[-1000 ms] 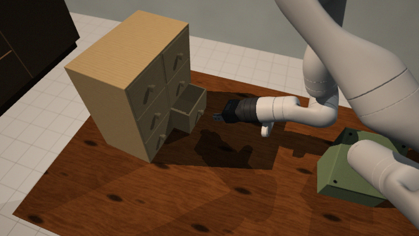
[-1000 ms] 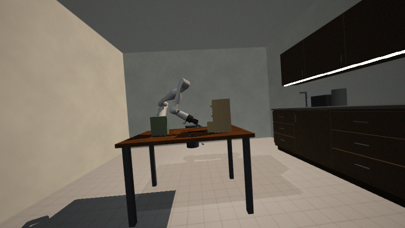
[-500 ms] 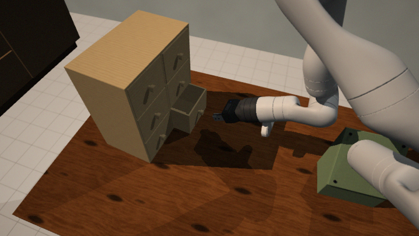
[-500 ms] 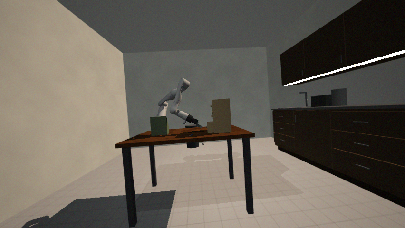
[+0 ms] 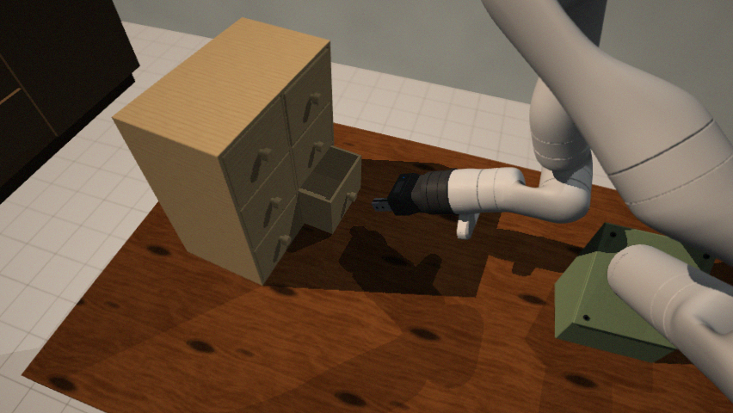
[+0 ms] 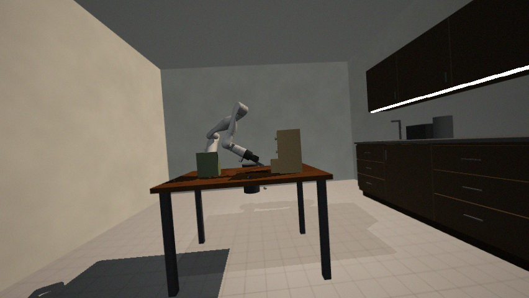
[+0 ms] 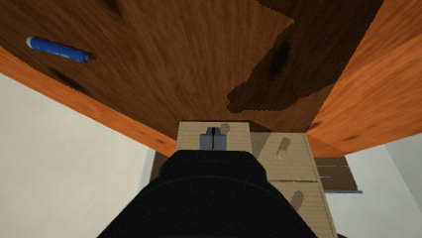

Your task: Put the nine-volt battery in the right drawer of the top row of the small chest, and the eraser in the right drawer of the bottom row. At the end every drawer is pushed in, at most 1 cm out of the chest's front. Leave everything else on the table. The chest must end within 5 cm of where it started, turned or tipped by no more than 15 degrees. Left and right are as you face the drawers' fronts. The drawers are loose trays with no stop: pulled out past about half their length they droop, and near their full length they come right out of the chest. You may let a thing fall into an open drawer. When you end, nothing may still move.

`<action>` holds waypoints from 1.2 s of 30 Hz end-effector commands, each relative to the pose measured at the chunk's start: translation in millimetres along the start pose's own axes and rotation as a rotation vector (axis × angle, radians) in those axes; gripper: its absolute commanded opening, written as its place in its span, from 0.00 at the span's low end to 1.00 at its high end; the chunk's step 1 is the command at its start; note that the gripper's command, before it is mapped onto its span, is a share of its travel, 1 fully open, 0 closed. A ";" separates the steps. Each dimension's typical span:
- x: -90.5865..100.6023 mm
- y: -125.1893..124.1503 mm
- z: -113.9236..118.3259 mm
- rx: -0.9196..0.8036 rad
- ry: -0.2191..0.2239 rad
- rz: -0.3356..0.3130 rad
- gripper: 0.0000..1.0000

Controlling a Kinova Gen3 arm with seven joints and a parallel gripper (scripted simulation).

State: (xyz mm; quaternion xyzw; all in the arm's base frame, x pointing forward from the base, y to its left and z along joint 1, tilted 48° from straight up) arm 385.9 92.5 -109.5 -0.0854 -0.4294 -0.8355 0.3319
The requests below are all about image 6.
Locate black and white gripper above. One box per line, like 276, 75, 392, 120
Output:
238, 147, 264, 168

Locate tan wooden chest of drawers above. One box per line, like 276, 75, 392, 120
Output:
277, 129, 302, 174

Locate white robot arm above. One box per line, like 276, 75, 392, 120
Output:
204, 102, 248, 154

